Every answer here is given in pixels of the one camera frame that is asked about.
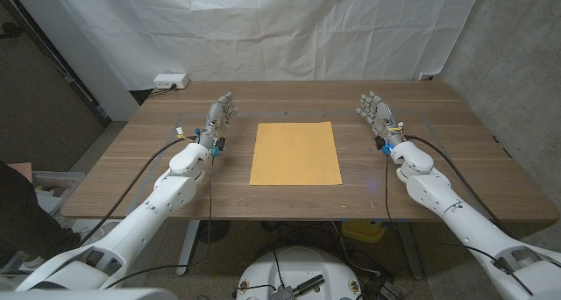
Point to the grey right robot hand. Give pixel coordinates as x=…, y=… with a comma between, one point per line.
x=382, y=118

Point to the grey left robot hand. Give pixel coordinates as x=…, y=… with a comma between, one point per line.
x=214, y=124

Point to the orange origami paper sheet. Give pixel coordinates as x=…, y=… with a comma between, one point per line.
x=296, y=155

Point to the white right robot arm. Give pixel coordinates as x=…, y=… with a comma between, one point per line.
x=460, y=216

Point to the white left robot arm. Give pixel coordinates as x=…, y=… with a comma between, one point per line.
x=144, y=212

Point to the white power strip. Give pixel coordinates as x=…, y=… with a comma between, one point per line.
x=171, y=80

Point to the black round fan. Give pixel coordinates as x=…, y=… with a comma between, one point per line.
x=213, y=230

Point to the white wrinkled backdrop sheet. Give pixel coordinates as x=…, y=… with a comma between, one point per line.
x=263, y=28

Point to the yellow object under table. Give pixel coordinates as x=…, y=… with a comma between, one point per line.
x=361, y=232

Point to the white table leg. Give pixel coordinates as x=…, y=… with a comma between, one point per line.
x=188, y=247

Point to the grey table leg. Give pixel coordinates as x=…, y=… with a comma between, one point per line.
x=412, y=252

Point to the clear plastic storage bin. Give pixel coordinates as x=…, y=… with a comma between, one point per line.
x=61, y=179

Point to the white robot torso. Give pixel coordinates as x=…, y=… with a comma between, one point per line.
x=302, y=265

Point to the floor power strip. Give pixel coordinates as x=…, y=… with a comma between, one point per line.
x=389, y=291

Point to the black tool on torso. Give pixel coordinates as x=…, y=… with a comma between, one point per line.
x=307, y=284

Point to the person in black clothes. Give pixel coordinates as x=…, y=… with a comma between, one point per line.
x=22, y=216

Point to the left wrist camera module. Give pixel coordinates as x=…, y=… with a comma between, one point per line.
x=218, y=147

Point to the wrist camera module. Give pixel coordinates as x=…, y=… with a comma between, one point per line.
x=385, y=148
x=218, y=147

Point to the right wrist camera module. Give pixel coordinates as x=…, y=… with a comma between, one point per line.
x=385, y=148

